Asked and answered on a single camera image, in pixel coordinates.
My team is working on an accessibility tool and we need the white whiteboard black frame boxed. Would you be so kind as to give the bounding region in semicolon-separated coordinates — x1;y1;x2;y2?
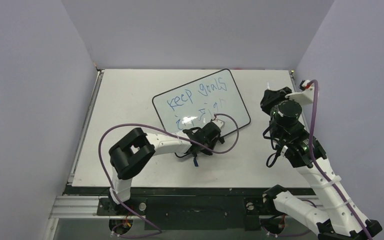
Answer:
152;68;251;136

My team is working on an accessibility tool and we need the blue marker cap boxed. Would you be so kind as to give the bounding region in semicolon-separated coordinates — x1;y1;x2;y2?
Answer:
193;157;199;167

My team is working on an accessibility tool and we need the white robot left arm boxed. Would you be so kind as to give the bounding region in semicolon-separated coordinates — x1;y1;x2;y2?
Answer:
108;119;225;215

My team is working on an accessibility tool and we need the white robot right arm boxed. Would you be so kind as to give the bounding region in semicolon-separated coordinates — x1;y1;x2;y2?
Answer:
260;87;382;240

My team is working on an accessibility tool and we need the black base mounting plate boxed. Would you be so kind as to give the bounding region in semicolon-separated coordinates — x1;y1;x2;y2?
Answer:
62;184;315;231

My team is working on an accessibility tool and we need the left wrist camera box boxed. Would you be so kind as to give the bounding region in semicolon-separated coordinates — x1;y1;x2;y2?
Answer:
211;118;226;131

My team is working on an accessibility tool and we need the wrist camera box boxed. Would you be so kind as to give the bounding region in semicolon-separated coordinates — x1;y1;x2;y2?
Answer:
285;80;315;106
211;118;226;131

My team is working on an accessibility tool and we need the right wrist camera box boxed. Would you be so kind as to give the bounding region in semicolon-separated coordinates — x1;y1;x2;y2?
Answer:
285;80;315;106

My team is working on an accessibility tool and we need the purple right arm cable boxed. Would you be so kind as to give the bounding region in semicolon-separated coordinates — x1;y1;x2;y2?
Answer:
261;79;375;240

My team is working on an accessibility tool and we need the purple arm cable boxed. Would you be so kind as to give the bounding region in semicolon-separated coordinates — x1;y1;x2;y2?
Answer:
98;113;241;239
261;79;375;240

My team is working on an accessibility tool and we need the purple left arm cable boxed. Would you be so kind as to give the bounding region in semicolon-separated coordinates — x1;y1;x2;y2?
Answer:
98;113;241;239

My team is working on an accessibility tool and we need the aluminium table frame rail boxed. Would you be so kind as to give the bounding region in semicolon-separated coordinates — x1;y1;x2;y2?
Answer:
43;69;106;240

